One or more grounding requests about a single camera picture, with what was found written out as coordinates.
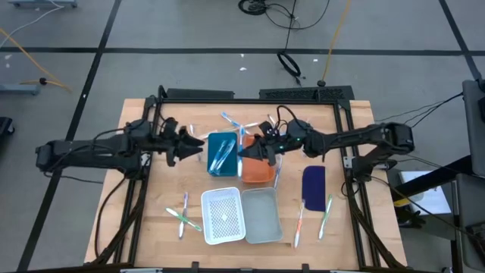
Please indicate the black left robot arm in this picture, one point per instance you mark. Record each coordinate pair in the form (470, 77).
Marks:
(76, 155)

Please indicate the black object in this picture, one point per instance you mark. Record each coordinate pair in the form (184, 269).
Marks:
(411, 218)
(5, 127)

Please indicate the grey cabinet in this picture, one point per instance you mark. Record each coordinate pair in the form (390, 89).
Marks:
(475, 129)
(471, 212)

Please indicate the blue toothbrush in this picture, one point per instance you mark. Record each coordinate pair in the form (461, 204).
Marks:
(278, 174)
(241, 167)
(219, 155)
(226, 156)
(232, 122)

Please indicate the black flat panel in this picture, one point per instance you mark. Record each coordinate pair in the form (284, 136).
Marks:
(201, 94)

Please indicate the dark blue flat mat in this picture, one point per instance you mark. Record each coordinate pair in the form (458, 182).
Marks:
(313, 187)

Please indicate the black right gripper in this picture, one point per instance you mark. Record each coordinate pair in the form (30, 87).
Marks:
(288, 144)

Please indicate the yellow tape piece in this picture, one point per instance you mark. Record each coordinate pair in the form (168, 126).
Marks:
(401, 202)

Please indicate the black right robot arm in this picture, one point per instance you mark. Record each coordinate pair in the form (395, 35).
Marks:
(360, 136)

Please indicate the teal plastic basket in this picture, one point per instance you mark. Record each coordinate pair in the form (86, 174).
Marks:
(212, 135)

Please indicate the purple wrapped toothbrush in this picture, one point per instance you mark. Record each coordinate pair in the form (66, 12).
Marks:
(191, 129)
(184, 204)

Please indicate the grey cart base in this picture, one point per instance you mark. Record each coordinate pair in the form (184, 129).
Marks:
(41, 3)
(19, 89)

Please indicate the black aluminium table frame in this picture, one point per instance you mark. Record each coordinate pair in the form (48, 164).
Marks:
(227, 101)

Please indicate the white board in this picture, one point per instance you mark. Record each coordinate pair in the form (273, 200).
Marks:
(428, 193)

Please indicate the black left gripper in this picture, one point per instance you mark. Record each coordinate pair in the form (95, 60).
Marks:
(170, 140)

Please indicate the silver metal bracket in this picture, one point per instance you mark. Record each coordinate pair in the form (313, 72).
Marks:
(146, 159)
(348, 162)

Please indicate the grey plastic basket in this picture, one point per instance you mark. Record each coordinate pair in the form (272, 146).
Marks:
(261, 216)

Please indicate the black vented panel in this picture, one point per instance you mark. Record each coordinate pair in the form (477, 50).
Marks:
(288, 93)

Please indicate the white perforated plastic basket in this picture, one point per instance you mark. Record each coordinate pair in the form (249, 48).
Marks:
(223, 216)

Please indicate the green wrapped toothbrush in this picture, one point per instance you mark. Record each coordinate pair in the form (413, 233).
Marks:
(174, 213)
(325, 220)

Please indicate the orange plastic basket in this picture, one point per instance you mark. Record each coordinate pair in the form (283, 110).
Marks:
(257, 172)

